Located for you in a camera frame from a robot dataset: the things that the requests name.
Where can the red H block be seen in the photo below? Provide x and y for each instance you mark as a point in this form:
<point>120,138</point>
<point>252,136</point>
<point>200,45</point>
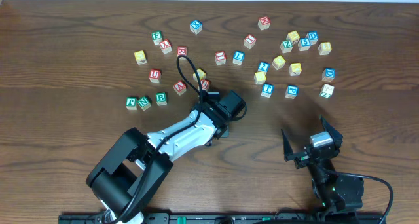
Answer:
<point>264,23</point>

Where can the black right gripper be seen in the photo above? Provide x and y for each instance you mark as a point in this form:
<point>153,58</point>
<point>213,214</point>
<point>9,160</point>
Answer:
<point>306,155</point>

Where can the yellow block far left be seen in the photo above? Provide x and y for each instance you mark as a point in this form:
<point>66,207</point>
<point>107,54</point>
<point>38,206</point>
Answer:
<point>140,57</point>

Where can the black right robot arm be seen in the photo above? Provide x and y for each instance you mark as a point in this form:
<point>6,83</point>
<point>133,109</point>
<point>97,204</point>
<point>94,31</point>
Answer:
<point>338,193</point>

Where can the red i block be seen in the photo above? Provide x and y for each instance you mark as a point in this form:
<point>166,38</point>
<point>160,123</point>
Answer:
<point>220,58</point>
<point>250,41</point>

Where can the blue D block lower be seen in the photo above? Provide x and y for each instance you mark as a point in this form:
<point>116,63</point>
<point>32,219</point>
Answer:
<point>328,75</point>

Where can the green B block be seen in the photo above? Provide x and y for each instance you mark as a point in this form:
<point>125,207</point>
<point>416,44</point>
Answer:
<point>161,98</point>

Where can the yellow S block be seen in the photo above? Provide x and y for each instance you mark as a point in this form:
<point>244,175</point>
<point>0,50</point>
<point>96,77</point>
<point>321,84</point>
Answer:
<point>259,77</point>

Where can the green 7 block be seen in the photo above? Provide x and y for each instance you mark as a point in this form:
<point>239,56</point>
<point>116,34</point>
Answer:
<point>326,91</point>

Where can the red u block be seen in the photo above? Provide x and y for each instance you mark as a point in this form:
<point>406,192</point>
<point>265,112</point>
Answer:
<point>155,76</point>
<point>204,85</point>

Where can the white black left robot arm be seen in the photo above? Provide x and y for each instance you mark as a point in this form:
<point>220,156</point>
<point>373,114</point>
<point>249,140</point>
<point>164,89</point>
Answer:
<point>130,173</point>

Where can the blue X block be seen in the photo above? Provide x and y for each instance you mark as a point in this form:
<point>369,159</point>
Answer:
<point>196,27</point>

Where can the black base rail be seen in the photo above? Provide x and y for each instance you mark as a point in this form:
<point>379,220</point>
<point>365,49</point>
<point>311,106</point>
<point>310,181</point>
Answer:
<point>280,217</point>

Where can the blue D block upper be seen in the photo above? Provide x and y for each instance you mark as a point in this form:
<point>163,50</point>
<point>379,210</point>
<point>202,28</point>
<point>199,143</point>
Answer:
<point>312,37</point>

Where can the blue L block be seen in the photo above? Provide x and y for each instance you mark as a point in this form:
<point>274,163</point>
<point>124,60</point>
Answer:
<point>238,58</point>

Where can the blue 5 block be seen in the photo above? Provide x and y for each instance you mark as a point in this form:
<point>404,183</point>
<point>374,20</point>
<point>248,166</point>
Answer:
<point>304,44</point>

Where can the blue 2 block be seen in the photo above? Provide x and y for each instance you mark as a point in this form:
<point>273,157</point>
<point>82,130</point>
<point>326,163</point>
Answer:
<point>263,67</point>

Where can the blue P block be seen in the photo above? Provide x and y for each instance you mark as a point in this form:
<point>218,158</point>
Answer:
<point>291,92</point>

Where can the green F block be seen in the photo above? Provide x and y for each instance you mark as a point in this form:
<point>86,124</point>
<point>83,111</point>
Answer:
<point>157,37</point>

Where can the yellow 8 block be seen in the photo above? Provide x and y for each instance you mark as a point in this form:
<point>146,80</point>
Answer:
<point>324,48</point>

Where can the red U block left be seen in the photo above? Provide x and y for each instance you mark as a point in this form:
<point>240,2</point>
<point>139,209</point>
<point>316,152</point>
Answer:
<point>155,76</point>

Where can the red E block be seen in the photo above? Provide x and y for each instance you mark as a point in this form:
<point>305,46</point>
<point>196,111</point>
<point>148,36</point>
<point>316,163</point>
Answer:
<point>181,51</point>

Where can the blue T block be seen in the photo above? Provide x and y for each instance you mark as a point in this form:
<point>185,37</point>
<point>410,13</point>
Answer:
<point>267,90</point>

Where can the blue d block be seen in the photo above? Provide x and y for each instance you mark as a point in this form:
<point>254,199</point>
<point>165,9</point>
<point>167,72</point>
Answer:
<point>312,37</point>
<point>328,75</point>

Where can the green N block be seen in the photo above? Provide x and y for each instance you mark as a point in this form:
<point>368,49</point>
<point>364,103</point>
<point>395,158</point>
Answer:
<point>144,103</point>

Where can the green J block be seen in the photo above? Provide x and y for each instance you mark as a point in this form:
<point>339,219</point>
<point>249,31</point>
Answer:
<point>131,103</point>

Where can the red A block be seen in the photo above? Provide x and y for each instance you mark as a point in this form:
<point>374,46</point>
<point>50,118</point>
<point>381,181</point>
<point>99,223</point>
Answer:
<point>180,87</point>

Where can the red I block upper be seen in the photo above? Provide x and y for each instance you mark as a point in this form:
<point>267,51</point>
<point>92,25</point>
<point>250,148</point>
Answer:
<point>250,41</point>

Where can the red I block lower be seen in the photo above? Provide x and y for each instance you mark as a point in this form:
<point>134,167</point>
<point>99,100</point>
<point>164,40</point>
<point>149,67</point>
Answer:
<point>220,58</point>

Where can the yellow block centre right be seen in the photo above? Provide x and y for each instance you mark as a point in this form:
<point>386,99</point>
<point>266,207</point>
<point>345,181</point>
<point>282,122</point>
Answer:
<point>278,62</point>

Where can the yellow K block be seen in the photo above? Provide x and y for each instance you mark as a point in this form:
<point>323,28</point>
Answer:
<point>295,69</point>

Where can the red U block right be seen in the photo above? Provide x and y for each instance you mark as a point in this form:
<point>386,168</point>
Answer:
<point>204,85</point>

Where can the yellow monkey block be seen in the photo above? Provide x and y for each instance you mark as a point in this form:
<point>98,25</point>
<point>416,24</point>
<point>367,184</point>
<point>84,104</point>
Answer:
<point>293,36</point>

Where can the green Z block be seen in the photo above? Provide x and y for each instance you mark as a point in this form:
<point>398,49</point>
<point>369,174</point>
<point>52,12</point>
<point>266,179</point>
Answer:
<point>286,46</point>

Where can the yellow O block centre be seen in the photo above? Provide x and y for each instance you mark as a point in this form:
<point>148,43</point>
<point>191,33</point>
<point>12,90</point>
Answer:
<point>199,75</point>

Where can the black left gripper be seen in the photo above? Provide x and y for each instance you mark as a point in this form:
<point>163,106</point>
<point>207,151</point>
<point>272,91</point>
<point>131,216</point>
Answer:
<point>224,131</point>

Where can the red X block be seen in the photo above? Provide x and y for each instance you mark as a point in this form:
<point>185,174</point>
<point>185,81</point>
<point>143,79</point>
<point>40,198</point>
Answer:
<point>165,46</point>

